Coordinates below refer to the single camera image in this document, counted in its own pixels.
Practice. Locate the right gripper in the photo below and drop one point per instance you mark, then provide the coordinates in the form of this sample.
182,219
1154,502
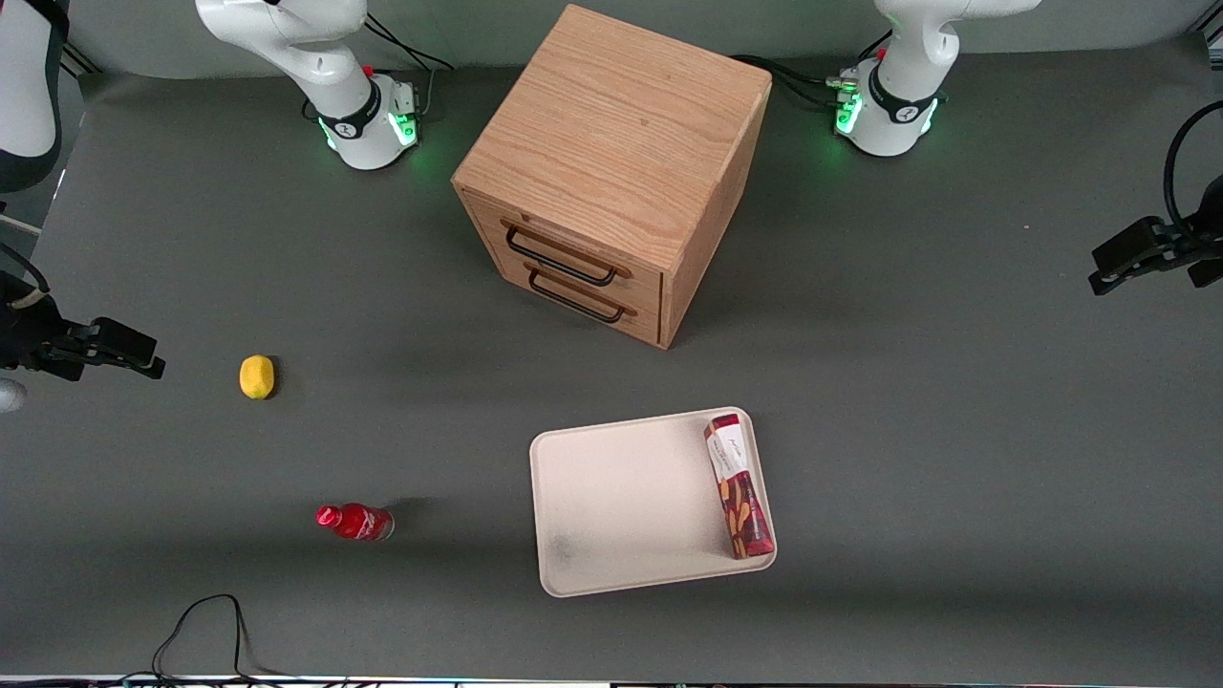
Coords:
27,336

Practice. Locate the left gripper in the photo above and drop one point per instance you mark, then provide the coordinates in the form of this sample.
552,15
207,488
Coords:
1206,239

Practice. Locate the red cookie box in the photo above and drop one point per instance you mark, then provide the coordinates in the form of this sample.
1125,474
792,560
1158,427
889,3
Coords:
740,497

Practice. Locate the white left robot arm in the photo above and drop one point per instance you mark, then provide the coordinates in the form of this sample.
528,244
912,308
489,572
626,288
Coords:
898,115

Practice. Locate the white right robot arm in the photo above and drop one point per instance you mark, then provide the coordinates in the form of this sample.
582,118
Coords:
349,105

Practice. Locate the beige plastic tray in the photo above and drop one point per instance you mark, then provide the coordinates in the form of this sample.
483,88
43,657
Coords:
621,502

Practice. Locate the yellow lemon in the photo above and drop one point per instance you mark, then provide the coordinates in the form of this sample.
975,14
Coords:
256,376

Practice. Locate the red cola bottle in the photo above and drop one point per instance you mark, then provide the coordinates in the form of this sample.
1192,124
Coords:
355,522

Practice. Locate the wooden drawer front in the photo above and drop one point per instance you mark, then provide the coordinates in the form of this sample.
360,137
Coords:
640,320
645,282

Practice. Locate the wooden drawer cabinet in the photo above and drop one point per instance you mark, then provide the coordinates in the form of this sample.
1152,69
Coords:
611,124

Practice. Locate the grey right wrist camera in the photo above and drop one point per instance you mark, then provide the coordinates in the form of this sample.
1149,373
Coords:
10,395

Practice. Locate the black frame strut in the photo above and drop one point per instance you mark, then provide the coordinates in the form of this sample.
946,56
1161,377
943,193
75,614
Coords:
81,59

